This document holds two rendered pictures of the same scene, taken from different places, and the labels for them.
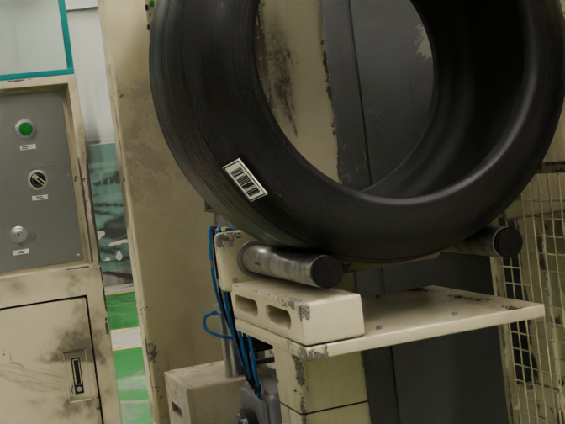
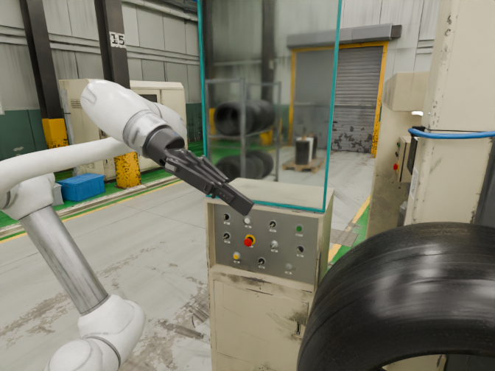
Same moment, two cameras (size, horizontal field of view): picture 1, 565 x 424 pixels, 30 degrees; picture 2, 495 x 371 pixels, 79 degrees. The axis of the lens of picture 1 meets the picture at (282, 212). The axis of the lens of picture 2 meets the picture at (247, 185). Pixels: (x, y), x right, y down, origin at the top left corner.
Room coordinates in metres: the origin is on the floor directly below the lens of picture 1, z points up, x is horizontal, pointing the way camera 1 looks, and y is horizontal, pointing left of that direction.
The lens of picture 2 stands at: (0.98, -0.11, 1.73)
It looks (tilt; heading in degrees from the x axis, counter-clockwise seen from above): 17 degrees down; 39
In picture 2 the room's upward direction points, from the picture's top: straight up
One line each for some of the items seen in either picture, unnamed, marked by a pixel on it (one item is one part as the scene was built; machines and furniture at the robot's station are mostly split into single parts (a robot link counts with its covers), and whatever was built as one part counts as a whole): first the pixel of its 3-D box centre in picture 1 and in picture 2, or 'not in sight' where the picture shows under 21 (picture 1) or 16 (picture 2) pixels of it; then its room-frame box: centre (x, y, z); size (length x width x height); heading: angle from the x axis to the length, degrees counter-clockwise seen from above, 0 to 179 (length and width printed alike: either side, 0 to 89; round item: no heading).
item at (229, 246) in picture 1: (330, 246); not in sight; (1.79, -0.07, 0.90); 0.40 x 0.03 x 0.10; 108
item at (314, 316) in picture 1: (291, 306); not in sight; (1.58, 0.00, 0.84); 0.36 x 0.09 x 0.06; 18
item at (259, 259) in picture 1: (287, 264); not in sight; (1.58, 0.00, 0.90); 0.35 x 0.05 x 0.05; 18
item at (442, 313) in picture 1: (378, 316); not in sight; (1.63, -0.13, 0.80); 0.37 x 0.36 x 0.02; 108
